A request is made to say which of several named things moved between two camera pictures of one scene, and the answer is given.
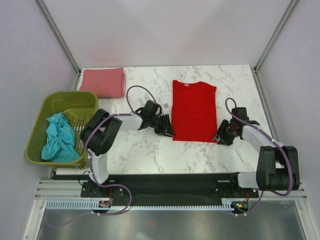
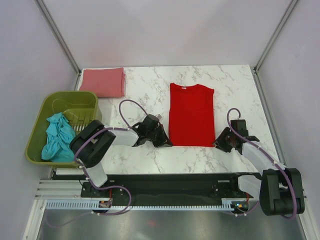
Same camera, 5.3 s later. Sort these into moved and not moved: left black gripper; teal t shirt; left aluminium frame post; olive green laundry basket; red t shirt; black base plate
Moved: red t shirt; left black gripper
Not moved: black base plate; olive green laundry basket; teal t shirt; left aluminium frame post
